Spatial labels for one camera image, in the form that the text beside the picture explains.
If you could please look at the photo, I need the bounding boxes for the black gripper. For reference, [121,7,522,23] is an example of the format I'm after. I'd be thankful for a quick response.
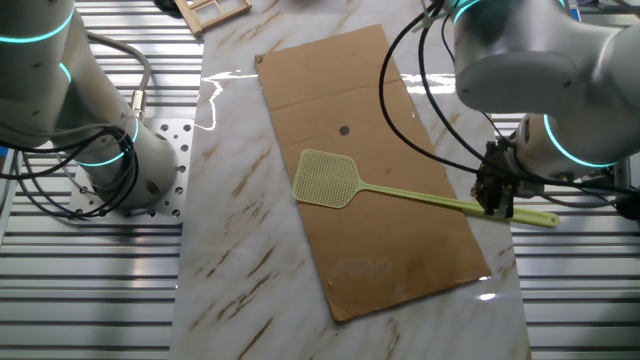
[472,139,517,219]

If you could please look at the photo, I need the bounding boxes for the light green plastic flyswatter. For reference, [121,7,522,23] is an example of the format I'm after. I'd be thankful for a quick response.
[292,148,561,230]

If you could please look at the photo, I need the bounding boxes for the brown cardboard sheet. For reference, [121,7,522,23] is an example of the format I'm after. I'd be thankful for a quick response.
[253,23,492,324]

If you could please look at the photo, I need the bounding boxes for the white marble board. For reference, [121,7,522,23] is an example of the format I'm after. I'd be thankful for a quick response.
[167,0,534,360]

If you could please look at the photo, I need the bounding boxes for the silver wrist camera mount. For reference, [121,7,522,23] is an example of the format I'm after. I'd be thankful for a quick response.
[574,157,632,201]

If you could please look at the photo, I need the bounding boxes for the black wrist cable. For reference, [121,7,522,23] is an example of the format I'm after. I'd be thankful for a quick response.
[378,0,640,206]

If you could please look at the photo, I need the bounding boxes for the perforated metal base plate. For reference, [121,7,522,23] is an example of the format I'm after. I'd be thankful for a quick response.
[67,118,196,227]

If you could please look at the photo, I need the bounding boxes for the small wooden window frame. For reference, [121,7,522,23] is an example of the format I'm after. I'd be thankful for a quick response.
[173,0,253,36]

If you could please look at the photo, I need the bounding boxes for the black base cable bundle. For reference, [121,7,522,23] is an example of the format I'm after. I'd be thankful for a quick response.
[0,124,142,221]

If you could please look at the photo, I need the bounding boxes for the thick gray cable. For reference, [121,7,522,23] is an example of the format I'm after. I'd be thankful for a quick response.
[84,30,153,121]

